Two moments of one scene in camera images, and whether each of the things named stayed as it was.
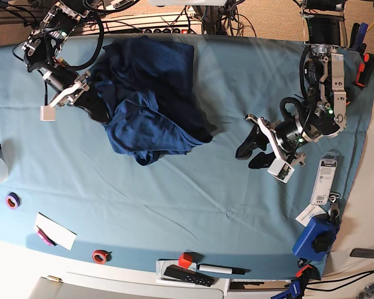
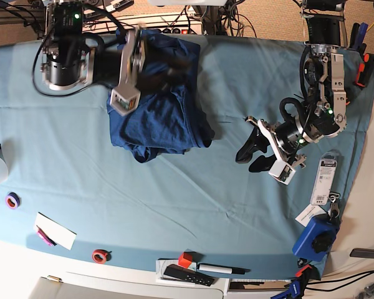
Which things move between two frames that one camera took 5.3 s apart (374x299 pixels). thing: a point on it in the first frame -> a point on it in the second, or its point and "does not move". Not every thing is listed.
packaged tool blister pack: (324, 180) does not move
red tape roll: (101, 256) does not move
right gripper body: (278, 152) does not move
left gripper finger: (91, 101) -> (153, 83)
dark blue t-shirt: (147, 84) does not move
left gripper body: (68, 96) -> (125, 98)
